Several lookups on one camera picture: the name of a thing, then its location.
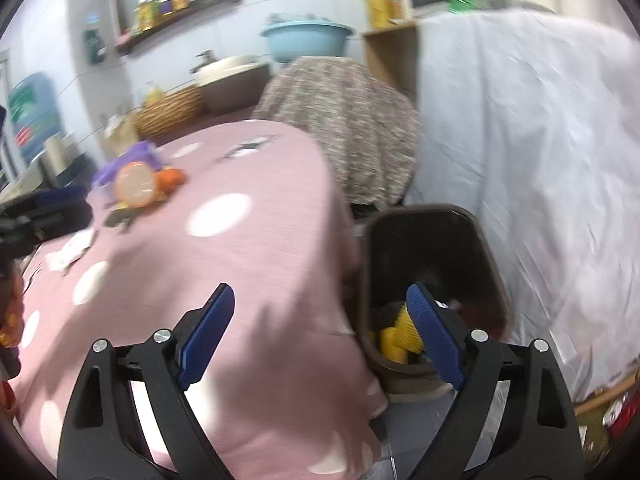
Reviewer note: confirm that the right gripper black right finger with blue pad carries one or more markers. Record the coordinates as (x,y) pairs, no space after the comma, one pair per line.
(538,436)

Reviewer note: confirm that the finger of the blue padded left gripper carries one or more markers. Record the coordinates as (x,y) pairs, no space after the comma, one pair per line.
(33,219)

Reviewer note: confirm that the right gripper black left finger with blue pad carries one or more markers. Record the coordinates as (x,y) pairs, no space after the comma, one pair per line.
(102,436)

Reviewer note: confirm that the purple plastic bag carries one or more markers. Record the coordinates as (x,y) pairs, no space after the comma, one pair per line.
(143,151)

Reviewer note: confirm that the white tissue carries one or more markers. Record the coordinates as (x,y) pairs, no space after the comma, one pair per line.
(72,251)

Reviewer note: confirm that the green leaf vegetable scrap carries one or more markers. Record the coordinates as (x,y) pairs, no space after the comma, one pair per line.
(122,218)

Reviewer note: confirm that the yellow trash in bin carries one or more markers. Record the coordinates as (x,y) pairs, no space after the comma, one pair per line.
(395,335)

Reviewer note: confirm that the brown trash bin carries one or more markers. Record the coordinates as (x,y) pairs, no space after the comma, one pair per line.
(443,247)

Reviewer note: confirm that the blue water jug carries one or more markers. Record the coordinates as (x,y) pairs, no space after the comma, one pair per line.
(34,114)

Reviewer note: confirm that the orange white plastic bottle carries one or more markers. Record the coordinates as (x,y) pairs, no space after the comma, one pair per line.
(134,185)

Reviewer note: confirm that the orange peel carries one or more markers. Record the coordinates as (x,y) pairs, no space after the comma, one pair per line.
(169,179)

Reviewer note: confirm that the pink polka dot tablecloth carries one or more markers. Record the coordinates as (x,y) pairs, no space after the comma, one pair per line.
(287,394)

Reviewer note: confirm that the yellow soap dispenser bottle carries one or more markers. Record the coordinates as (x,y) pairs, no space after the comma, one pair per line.
(153,94)

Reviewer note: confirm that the wicker basket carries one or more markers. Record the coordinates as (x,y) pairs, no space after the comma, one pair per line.
(171,111)

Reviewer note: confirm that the brass faucet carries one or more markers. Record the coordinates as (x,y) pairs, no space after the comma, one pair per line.
(207,57)

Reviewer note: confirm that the brown white rice cooker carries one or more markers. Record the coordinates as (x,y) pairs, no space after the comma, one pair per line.
(232,83)

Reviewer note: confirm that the white sheet cover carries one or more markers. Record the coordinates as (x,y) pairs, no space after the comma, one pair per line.
(530,121)

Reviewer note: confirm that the light blue plastic basin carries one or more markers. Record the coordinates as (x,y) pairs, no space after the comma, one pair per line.
(294,39)

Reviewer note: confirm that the floral patterned cloth cover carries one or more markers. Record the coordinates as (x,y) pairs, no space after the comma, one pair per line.
(367,129)

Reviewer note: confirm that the wooden side cabinet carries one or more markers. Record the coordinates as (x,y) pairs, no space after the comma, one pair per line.
(392,56)

